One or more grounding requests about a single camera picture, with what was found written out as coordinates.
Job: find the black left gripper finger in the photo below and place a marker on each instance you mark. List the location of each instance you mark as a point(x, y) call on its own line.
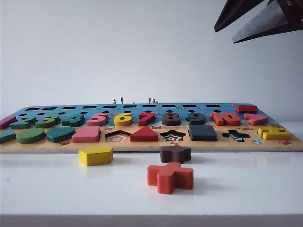
point(239, 16)

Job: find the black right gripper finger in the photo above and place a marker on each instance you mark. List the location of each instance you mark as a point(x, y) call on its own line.
point(262, 26)

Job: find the dark grey square block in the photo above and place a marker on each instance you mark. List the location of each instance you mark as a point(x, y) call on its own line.
point(203, 133)

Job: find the red minus sign piece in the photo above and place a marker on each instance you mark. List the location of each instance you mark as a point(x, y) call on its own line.
point(247, 108)

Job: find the pink angle sign piece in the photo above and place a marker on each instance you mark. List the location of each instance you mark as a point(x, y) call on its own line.
point(256, 120)

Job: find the orange number ten piece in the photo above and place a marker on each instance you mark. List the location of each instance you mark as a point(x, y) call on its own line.
point(225, 120)

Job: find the yellow equals sign piece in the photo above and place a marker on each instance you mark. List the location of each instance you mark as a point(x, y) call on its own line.
point(275, 135)

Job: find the dark grey number nine piece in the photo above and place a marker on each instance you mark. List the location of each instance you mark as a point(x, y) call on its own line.
point(196, 121)

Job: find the small silver screw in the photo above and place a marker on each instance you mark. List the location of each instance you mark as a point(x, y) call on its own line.
point(154, 101)
point(114, 101)

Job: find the brown number eight piece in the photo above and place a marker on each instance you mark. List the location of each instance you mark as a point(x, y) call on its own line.
point(171, 121)

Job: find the red number seven piece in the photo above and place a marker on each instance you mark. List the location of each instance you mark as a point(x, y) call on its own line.
point(145, 119)

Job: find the small dark peg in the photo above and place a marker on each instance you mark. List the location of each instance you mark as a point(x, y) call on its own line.
point(122, 100)

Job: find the red triangle block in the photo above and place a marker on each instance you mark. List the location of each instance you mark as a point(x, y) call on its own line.
point(144, 135)

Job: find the brown star block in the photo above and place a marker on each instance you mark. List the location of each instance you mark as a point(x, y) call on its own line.
point(174, 154)

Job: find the yellow number six piece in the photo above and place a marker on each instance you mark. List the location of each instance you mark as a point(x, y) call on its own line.
point(122, 122)

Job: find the wooden shape puzzle board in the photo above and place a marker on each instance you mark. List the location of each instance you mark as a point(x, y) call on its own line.
point(146, 145)

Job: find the orange cross block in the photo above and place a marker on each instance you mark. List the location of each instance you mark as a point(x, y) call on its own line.
point(170, 178)

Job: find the pink number five piece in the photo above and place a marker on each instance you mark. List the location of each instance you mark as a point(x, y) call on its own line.
point(95, 121)

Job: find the pink trapezoid block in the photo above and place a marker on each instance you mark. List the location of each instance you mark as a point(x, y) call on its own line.
point(85, 135)

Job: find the teal number four piece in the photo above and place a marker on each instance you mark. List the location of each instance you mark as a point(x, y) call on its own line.
point(73, 121)

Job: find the yellow pentagon block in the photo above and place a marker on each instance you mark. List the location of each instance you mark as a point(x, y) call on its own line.
point(94, 157)

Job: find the teal teardrop block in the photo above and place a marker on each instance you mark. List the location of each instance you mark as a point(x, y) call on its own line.
point(59, 135)

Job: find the green number three piece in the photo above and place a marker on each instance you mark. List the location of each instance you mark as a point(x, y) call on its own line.
point(46, 123)

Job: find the green oval block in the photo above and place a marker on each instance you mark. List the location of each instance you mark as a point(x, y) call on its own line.
point(30, 136)

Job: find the green number two piece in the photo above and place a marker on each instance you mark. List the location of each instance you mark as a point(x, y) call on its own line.
point(20, 124)

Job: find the pink number one piece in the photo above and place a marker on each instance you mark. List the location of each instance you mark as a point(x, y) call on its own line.
point(6, 122)

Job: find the teal flat shape block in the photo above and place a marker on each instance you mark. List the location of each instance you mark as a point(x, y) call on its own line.
point(7, 136)

